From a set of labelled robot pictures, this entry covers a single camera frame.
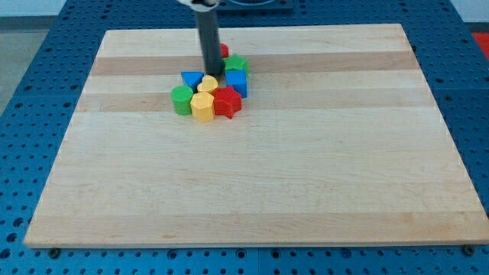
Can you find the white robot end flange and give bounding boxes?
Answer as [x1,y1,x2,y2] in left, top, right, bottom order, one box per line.
[177,0,219,11]

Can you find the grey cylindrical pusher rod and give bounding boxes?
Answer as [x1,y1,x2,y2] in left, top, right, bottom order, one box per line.
[195,9,224,75]

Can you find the red circle block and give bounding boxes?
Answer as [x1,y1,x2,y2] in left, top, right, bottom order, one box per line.
[220,44,229,58]

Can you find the green star block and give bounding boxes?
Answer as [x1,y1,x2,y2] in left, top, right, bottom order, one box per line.
[223,53,249,75]

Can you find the red star block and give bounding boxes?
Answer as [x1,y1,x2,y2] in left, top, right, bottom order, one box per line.
[213,86,242,119]

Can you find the blue triangle block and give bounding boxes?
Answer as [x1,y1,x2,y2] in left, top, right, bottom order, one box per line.
[180,71,204,93]

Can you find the yellow heart block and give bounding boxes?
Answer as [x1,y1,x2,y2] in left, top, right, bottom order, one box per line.
[197,75,219,95]

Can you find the blue cube block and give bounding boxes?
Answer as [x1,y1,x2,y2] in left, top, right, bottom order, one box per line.
[225,70,248,98]

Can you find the green cylinder block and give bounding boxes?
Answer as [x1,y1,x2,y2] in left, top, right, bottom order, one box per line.
[170,85,194,115]

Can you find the yellow hexagon block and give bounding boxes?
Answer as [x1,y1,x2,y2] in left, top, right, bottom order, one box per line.
[190,92,215,122]

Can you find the wooden board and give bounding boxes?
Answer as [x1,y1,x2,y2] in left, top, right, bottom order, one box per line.
[24,24,488,248]

